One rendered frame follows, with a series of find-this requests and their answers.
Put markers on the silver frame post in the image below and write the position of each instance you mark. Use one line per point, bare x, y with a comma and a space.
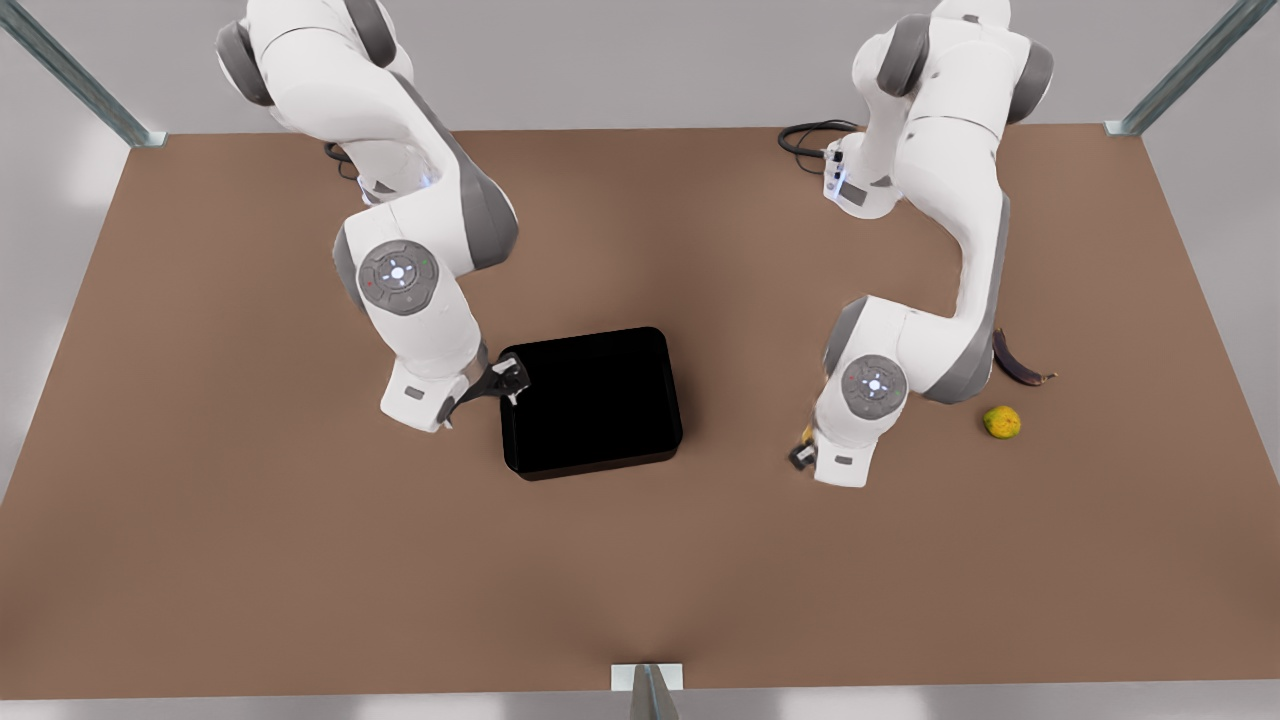
1190, 70
650, 690
75, 75

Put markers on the yellow-green round fruit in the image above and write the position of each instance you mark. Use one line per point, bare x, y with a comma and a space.
1002, 422

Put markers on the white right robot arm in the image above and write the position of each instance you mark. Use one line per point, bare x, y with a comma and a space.
410, 300

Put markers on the dark brown banana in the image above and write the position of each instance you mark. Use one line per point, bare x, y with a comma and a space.
1015, 362

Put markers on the black rectangular tray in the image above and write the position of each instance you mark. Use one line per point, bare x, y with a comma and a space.
592, 402

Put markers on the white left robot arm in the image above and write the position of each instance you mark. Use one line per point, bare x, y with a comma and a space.
940, 150

